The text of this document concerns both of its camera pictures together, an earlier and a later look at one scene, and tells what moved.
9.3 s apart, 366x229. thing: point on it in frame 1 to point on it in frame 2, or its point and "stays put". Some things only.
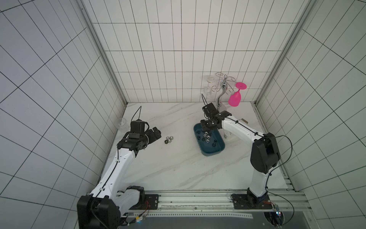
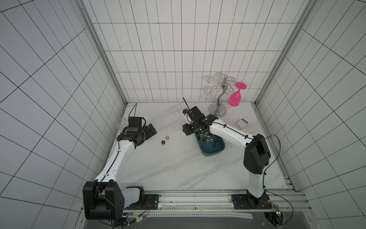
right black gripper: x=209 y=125 to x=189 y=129
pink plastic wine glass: x=235 y=98 stays put
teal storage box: x=211 y=142 stays put
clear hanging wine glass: x=208 y=89 stays put
